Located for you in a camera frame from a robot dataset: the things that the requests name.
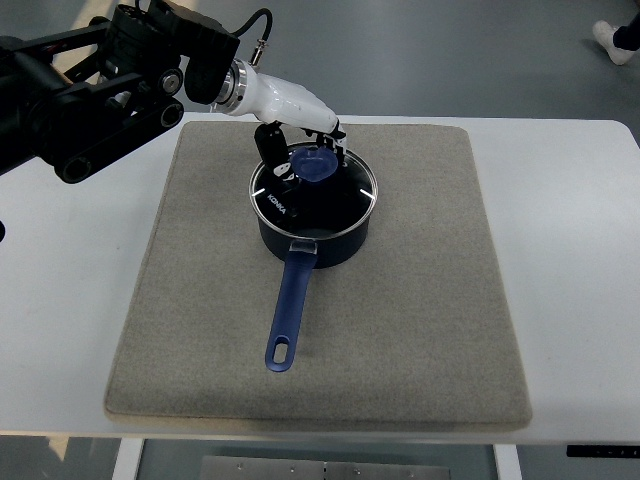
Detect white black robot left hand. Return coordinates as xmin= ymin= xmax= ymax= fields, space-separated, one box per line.
xmin=214 ymin=60 xmax=346 ymax=161

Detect beige felt mat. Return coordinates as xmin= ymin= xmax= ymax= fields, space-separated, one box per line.
xmin=104 ymin=121 xmax=532 ymax=432

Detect dark blue saucepan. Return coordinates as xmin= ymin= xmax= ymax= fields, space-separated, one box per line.
xmin=251 ymin=144 xmax=378 ymax=375

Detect white table leg frame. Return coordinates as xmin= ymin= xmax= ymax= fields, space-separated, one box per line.
xmin=111 ymin=438 xmax=523 ymax=480

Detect grey metal base plate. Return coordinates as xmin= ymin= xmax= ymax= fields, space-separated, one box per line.
xmin=199 ymin=456 xmax=451 ymax=480

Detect glass pot lid blue knob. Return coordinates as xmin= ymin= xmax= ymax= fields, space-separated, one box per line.
xmin=249 ymin=142 xmax=378 ymax=238

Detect black table control panel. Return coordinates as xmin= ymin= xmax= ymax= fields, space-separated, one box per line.
xmin=566 ymin=444 xmax=640 ymax=459

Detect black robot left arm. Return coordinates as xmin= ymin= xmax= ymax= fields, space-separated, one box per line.
xmin=1 ymin=1 xmax=273 ymax=184

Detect person's white shoe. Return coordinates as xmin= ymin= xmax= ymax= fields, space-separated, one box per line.
xmin=592 ymin=20 xmax=634 ymax=66

